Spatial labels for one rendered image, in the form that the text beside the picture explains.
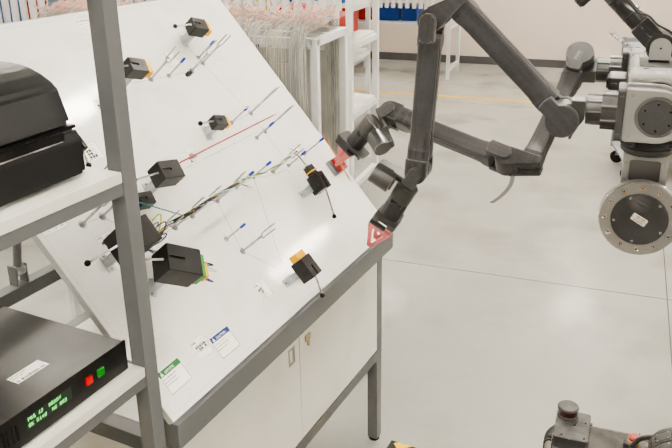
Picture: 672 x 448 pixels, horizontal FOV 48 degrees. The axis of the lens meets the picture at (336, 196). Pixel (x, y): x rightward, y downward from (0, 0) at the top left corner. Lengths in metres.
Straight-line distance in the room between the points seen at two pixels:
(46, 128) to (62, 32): 0.85
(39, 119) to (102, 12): 0.20
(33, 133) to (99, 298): 0.53
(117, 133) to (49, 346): 0.44
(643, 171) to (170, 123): 1.28
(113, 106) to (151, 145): 0.72
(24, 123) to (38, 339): 0.47
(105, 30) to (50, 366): 0.61
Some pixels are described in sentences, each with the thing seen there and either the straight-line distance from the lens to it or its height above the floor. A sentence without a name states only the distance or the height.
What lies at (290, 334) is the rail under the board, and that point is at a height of 0.83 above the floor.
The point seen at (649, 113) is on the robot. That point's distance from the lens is 1.82.
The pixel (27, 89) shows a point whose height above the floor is 1.62.
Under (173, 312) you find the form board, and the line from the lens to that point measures 1.83.
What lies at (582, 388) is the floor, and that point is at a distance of 3.45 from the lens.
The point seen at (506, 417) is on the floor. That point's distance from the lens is 3.21.
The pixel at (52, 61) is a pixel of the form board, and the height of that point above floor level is 1.54.
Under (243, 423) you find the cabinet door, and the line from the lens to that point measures 2.05.
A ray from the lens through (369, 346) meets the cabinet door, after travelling 2.72.
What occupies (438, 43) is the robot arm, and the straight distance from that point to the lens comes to 1.85.
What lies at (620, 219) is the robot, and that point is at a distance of 2.10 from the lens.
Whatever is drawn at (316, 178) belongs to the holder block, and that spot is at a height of 1.13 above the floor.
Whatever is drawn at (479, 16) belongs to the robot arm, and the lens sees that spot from 1.83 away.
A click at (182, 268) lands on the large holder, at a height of 1.16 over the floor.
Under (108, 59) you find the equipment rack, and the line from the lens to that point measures 1.34.
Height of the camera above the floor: 1.88
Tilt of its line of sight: 20 degrees down
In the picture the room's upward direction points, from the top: 1 degrees counter-clockwise
